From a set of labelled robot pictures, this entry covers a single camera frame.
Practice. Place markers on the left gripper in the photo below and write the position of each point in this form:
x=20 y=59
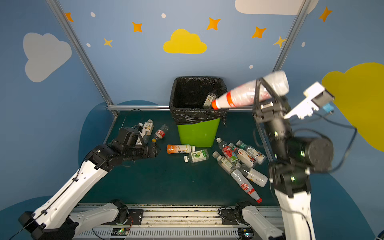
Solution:
x=148 y=150

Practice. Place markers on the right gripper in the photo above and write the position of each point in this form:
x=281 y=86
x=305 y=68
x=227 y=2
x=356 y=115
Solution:
x=268 y=109

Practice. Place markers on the white bottle red cap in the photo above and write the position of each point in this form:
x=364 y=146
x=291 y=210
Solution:
x=244 y=95

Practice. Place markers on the clear square osmanthus tea bottle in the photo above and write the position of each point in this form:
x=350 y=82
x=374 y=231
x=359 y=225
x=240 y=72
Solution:
x=147 y=130

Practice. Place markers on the clear lime juice bottle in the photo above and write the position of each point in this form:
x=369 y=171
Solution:
x=197 y=156

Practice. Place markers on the clear bottle green cap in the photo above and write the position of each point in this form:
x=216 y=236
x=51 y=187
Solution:
x=252 y=175

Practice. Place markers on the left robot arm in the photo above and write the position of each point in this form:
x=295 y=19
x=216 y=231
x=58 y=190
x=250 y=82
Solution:
x=54 y=220

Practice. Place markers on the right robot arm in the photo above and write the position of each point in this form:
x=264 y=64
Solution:
x=295 y=159

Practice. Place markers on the green plastic bin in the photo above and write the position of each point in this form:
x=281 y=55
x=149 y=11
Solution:
x=199 y=135

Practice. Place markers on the black bin liner bag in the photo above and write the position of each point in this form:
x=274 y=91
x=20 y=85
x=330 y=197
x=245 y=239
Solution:
x=188 y=96

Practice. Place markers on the clear bottle red label yellow cap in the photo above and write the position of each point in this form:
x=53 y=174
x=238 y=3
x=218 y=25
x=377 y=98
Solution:
x=160 y=133

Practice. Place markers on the orange juice bottle back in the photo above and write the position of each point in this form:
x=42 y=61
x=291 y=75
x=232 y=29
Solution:
x=180 y=149

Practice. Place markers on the clear bottle colourful label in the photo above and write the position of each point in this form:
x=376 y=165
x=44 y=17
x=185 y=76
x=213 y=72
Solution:
x=254 y=153

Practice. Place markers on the white bottle pink label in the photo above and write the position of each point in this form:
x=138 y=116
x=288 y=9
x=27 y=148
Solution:
x=243 y=156

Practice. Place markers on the clear bottle red label right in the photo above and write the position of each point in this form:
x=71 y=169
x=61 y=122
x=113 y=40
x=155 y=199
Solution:
x=227 y=151

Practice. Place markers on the white bottle red logo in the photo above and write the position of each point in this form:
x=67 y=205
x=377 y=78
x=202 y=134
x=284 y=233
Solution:
x=245 y=185

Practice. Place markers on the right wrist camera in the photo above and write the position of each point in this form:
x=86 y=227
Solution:
x=317 y=96

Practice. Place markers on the aluminium back frame rail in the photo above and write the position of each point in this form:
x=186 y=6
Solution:
x=162 y=108

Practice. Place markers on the aluminium right frame post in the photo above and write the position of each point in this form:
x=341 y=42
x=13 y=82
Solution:
x=292 y=35

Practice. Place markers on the aluminium frame post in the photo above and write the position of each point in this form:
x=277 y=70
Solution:
x=60 y=15
x=292 y=35

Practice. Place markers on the aluminium left frame post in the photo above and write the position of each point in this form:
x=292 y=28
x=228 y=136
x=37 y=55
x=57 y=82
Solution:
x=60 y=15

